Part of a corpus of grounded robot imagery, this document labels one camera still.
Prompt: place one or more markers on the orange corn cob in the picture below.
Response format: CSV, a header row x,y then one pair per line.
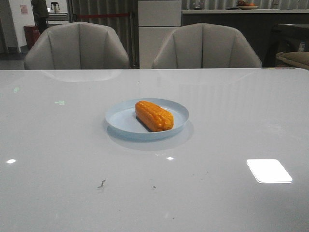
x,y
153,116

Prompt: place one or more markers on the light blue round plate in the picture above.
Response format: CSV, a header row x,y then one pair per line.
x,y
122,119

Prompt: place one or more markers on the right beige upholstered chair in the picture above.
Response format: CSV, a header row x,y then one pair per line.
x,y
205,45

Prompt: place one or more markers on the beige upholstered chair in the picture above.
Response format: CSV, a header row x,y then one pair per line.
x,y
205,45
77,46

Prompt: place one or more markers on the white cabinet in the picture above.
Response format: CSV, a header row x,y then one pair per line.
x,y
156,18

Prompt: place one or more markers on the left beige upholstered chair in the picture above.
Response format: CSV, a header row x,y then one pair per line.
x,y
77,46

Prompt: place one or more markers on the red barrier belt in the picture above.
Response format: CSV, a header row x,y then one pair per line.
x,y
93,16

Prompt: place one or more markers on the fruit bowl on counter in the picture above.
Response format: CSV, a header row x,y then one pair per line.
x,y
245,5

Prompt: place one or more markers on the dark counter with white top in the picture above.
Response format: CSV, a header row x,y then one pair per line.
x,y
268,31

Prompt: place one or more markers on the red bin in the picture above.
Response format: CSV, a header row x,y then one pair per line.
x,y
31,34

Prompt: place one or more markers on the person in dark clothes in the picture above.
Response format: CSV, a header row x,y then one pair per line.
x,y
41,14

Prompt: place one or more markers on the tan cushion at right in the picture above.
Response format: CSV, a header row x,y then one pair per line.
x,y
293,59

